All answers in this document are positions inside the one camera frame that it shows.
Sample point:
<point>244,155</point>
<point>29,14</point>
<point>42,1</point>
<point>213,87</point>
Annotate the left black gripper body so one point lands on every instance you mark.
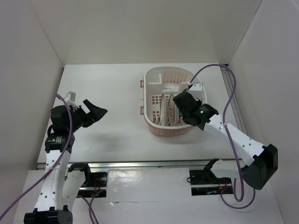
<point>79,118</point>

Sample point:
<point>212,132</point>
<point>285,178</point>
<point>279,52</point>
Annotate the aluminium rail front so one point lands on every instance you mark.
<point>191,164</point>

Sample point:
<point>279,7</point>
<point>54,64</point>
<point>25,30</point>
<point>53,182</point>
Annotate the white plate dark teal rim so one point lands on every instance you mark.
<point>181,119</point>

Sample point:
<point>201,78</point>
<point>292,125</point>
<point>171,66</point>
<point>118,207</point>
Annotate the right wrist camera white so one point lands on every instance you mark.
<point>196,90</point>

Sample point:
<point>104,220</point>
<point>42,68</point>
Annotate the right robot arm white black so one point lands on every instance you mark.
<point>256,163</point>

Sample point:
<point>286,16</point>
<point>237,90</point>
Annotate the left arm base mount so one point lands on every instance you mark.
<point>96,186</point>

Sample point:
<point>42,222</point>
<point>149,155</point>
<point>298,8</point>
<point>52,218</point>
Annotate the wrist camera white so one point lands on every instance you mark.
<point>71,96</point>
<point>196,90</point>

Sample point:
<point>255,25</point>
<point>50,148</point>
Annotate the white plate orange sunburst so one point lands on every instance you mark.
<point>172,111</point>

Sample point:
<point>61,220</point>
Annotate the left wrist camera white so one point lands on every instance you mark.
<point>71,96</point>

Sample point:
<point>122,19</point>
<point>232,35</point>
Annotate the aluminium rail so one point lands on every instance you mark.
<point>191,164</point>
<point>233,108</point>

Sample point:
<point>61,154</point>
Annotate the white orange plastic dish rack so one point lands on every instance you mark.
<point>163,80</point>

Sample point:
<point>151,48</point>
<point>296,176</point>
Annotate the aluminium rail right side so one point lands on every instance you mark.
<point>233,108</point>

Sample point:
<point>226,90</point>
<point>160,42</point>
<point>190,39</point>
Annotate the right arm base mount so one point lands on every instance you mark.
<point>204,183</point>

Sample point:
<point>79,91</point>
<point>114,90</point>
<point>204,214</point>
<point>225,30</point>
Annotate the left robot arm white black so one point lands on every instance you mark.
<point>61,185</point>

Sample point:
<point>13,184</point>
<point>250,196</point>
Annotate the white plate red characters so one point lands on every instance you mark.
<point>164,111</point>

